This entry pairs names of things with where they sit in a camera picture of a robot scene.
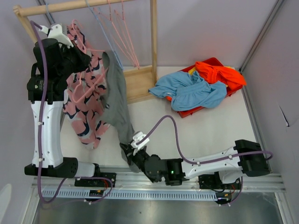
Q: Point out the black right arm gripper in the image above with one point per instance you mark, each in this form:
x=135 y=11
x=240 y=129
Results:
x=129 y=151

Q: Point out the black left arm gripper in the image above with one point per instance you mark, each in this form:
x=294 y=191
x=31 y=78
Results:
x=83 y=59

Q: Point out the pink hanger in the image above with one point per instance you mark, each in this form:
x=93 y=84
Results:
x=110 y=26
x=81 y=40
x=125 y=37

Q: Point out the blue hanger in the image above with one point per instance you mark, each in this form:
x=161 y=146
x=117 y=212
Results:
x=49 y=15
x=107 y=37

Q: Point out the pink patterned shorts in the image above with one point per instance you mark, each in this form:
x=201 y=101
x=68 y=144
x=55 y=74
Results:
x=84 y=116

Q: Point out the grey shorts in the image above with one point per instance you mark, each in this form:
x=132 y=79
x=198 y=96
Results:
x=116 y=112

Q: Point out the light blue shorts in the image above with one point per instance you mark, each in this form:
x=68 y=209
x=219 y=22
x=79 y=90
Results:
x=189 y=91

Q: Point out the orange shorts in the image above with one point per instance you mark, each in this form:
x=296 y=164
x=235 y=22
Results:
x=212 y=74

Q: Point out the yellow shorts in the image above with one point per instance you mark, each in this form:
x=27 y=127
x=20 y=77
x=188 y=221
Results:
x=193 y=69

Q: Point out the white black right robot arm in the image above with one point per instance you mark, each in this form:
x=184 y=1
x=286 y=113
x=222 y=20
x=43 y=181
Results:
x=246 y=158

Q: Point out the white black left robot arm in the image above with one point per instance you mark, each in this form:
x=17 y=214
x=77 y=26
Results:
x=55 y=62

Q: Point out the wooden clothes rack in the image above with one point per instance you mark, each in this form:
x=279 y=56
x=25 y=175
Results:
x=138 y=80

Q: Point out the aluminium corner profile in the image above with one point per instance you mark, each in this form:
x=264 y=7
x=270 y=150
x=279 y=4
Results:
x=262 y=33

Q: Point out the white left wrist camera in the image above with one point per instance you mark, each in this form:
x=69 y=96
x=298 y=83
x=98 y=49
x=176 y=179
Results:
x=58 y=32

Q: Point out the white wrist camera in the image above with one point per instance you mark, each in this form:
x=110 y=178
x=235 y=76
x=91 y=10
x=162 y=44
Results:
x=58 y=32
x=139 y=142

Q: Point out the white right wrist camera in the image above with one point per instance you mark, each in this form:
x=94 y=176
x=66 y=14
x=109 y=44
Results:
x=139 y=142

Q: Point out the white cable duct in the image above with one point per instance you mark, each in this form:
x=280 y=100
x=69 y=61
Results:
x=139 y=194

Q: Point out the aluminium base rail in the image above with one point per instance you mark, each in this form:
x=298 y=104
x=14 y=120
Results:
x=127 y=180

